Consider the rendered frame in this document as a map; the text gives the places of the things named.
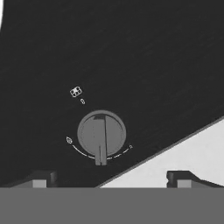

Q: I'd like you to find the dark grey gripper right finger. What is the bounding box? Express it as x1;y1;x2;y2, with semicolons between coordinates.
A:
165;170;224;189

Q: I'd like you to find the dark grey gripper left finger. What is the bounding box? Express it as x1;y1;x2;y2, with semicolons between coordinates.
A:
10;170;59;189

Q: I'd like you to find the dark grey stove knob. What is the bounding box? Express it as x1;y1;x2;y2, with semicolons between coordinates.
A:
76;109;128;166

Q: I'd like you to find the black stove hob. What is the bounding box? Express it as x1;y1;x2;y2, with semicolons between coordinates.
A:
0;0;224;189

